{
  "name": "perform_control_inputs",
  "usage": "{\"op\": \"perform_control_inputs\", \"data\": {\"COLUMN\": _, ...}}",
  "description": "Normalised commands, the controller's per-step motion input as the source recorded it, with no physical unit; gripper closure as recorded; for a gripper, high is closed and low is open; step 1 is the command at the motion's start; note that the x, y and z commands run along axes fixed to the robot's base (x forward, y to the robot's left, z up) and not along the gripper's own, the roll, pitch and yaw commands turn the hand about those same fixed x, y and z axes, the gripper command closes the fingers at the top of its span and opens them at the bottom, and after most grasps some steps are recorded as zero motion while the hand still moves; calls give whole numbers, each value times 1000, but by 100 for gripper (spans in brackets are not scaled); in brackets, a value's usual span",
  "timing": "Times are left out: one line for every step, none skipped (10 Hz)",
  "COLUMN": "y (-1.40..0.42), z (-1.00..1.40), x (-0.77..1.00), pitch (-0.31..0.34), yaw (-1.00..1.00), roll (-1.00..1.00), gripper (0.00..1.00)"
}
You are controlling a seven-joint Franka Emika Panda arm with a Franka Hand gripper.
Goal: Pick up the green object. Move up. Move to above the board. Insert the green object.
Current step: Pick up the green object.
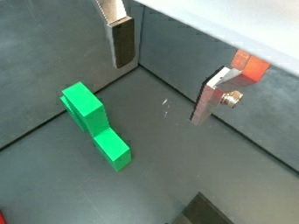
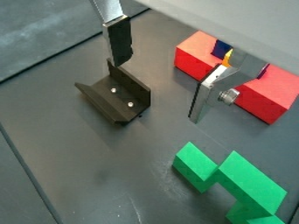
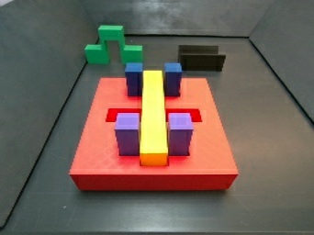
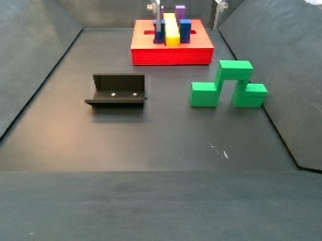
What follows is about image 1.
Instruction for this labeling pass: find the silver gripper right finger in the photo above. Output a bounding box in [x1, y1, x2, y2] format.
[191, 66, 243, 126]

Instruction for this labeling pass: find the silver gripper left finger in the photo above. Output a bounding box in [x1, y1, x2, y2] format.
[92, 0, 136, 68]

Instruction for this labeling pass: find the green zigzag block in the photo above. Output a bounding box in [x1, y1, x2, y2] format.
[60, 82, 131, 172]

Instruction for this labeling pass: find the red puzzle board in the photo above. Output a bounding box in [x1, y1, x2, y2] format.
[0, 211, 5, 224]

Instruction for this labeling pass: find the black angle bracket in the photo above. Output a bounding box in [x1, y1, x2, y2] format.
[172, 192, 235, 224]

